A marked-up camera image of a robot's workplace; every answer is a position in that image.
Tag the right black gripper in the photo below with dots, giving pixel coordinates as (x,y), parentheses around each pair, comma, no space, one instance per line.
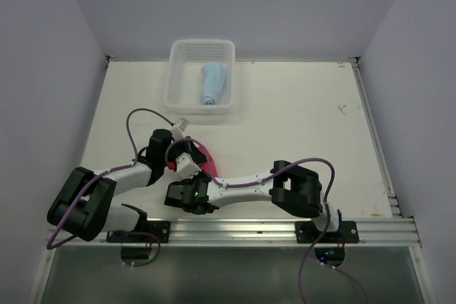
(189,181)

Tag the pink towel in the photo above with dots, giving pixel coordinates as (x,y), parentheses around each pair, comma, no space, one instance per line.
(209,165)

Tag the light blue towel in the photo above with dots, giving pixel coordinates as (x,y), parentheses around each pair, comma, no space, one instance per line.
(214,76)

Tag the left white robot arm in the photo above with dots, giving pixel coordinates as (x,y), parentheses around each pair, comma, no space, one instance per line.
(84,207)

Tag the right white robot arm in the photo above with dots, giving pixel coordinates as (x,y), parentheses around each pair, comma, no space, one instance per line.
(294,189)

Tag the white plastic basket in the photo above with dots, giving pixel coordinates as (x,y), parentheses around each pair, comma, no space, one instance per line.
(183,85)

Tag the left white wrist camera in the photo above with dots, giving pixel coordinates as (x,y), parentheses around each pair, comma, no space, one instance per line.
(177,129)

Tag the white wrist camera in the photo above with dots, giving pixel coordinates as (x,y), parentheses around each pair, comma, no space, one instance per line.
(177,129)
(185,167)

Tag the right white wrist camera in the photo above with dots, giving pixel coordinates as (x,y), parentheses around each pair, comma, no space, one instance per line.
(185,167)

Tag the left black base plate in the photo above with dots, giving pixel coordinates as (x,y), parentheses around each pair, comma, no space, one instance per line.
(144,232)

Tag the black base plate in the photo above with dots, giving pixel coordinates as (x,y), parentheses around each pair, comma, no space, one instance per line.
(144,232)
(306,232)

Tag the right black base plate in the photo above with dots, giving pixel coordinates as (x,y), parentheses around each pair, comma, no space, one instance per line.
(306,232)

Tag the aluminium mounting rail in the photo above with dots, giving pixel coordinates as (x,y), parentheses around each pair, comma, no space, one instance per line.
(281,232)

